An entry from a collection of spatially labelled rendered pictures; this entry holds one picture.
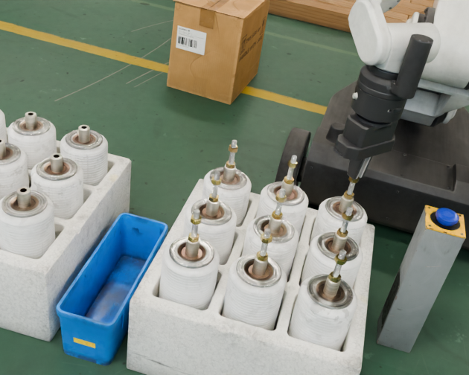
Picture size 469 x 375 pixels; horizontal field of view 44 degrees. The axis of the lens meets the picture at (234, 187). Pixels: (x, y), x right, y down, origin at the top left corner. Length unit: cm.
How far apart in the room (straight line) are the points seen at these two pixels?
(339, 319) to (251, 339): 14
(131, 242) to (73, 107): 70
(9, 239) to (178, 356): 35
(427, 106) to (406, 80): 59
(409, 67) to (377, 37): 7
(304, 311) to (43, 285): 45
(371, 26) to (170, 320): 57
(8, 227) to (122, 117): 85
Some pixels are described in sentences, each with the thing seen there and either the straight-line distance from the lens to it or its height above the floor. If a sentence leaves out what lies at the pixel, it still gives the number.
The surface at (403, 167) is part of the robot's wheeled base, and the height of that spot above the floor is 19.
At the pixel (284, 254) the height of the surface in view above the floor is 23.
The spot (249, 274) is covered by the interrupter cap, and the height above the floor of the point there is 25.
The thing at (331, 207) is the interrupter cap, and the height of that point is 25.
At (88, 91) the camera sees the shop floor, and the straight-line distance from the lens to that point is 198.
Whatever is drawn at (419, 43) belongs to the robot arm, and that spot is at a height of 62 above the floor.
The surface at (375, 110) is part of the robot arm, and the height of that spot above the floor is 49.
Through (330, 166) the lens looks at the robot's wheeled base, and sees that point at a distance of 142.
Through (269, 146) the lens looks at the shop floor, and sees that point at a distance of 178.
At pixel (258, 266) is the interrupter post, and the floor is 27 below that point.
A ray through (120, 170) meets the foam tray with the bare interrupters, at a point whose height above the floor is 18.
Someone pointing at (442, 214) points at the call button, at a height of 33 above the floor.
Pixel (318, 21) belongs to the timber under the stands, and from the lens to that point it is 286.
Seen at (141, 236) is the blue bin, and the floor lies 7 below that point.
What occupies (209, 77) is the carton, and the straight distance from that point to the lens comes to 197.
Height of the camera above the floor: 91
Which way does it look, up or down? 35 degrees down
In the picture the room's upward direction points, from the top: 10 degrees clockwise
